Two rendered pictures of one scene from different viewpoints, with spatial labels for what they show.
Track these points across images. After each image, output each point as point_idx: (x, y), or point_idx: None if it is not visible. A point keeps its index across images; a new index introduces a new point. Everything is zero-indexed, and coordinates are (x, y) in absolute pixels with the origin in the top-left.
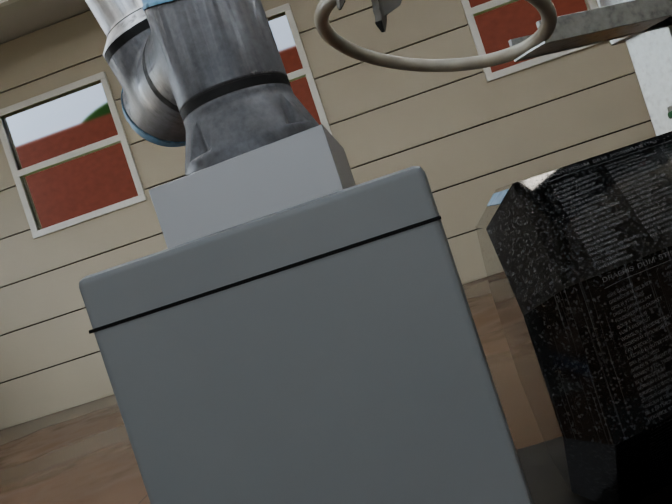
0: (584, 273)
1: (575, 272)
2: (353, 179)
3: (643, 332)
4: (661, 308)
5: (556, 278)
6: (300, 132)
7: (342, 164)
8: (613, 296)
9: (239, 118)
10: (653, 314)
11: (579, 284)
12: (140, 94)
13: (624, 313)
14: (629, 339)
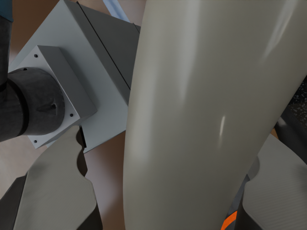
0: (301, 116)
1: (301, 112)
2: (89, 115)
3: (295, 122)
4: (306, 135)
5: (296, 101)
6: (31, 141)
7: (64, 131)
8: (298, 122)
9: None
10: (303, 130)
11: (292, 112)
12: None
13: (296, 121)
14: (290, 115)
